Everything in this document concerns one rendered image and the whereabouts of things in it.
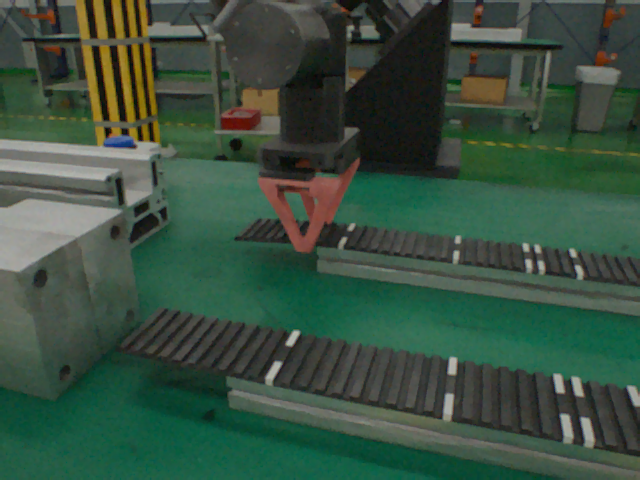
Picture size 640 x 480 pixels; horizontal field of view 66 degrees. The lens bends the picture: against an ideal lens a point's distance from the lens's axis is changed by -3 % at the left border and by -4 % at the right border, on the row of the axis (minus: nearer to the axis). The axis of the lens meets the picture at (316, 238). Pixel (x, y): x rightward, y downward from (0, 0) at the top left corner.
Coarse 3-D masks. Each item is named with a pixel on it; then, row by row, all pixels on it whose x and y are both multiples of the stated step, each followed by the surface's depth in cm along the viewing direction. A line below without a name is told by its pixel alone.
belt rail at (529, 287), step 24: (336, 264) 47; (360, 264) 47; (384, 264) 47; (408, 264) 45; (432, 264) 45; (456, 264) 44; (432, 288) 45; (456, 288) 45; (480, 288) 44; (504, 288) 43; (528, 288) 43; (552, 288) 43; (576, 288) 42; (600, 288) 41; (624, 288) 40; (624, 312) 41
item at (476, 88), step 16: (352, 80) 505; (464, 80) 480; (480, 80) 475; (496, 80) 469; (256, 96) 529; (272, 96) 526; (464, 96) 486; (480, 96) 480; (496, 96) 474; (272, 112) 532
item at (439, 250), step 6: (438, 234) 48; (432, 240) 47; (438, 240) 47; (444, 240) 46; (450, 240) 47; (432, 246) 45; (438, 246) 46; (444, 246) 45; (450, 246) 46; (432, 252) 44; (438, 252) 45; (444, 252) 44; (450, 252) 45; (426, 258) 44; (432, 258) 44; (438, 258) 44; (444, 258) 43
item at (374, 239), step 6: (372, 228) 49; (384, 228) 49; (366, 234) 48; (372, 234) 48; (378, 234) 48; (384, 234) 48; (366, 240) 46; (372, 240) 47; (378, 240) 46; (384, 240) 47; (360, 246) 46; (366, 246) 45; (372, 246) 45; (378, 246) 45; (372, 252) 45; (378, 252) 45
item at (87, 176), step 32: (0, 160) 53; (32, 160) 59; (64, 160) 57; (96, 160) 56; (128, 160) 55; (160, 160) 56; (0, 192) 52; (32, 192) 51; (64, 192) 51; (96, 192) 50; (128, 192) 56; (160, 192) 57; (128, 224) 52; (160, 224) 58
